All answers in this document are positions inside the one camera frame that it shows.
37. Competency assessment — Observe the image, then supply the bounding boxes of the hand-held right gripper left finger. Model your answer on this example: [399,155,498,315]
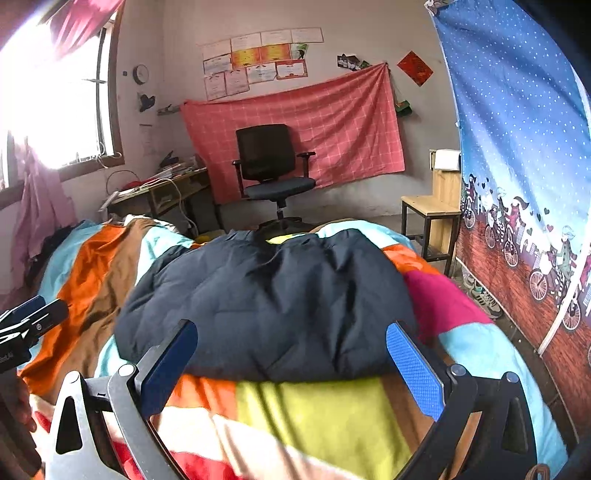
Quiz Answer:
[44,319,199,480]

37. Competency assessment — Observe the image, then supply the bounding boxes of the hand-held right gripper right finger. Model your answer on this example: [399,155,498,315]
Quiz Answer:
[385,320,539,480]

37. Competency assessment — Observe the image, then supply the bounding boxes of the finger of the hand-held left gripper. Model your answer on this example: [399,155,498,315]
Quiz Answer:
[21,299,70,341]
[0,295,47,325]

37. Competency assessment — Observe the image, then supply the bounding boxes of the dark navy padded jacket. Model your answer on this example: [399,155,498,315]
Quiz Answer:
[115,228,419,383]

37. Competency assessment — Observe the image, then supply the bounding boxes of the person's left hand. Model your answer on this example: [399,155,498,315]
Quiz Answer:
[4,376,38,435]

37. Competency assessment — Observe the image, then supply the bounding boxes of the dark cloth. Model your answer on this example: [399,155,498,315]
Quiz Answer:
[25,226,77,287]

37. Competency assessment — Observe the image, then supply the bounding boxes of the grey green sneaker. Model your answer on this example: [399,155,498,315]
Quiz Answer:
[467,285,504,320]

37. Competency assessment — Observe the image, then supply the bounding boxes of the colourful patchwork blanket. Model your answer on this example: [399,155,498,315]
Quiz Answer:
[18,217,568,480]

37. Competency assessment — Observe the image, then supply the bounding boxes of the pink curtain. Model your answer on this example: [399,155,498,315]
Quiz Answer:
[11,138,78,278]

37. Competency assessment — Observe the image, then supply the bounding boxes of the wooden desk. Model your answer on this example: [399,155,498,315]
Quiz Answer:
[105,167,213,232]

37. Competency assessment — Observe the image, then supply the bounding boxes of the pile of books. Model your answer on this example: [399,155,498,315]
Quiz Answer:
[148,150,206,181]

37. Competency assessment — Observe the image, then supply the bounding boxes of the black office chair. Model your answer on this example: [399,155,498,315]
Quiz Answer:
[232,124,317,232]

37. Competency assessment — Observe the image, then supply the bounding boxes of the blue printed bicycle curtain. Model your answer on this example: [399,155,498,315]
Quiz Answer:
[425,0,591,356]

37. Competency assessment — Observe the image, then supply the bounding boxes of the red curtain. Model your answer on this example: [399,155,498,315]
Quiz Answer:
[46,0,125,47]

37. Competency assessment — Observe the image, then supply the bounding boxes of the white cable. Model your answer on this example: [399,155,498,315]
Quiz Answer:
[157,178,199,236]

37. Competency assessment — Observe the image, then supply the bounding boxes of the wooden chair with metal frame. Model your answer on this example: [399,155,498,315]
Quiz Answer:
[401,148,462,277]

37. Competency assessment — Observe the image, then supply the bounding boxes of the window with brown frame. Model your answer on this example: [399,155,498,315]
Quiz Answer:
[0,9,124,190]

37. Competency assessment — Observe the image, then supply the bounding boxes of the red checkered wall cloth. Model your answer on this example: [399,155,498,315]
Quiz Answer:
[180,62,406,204]

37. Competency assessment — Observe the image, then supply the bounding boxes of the red paper wall decoration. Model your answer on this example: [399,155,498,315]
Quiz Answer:
[397,51,435,87]

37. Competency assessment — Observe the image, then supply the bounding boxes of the wall photos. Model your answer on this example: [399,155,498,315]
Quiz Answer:
[337,54,371,72]

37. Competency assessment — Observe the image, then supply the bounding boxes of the group of wall certificates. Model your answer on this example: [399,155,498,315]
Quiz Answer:
[201,28,324,101]

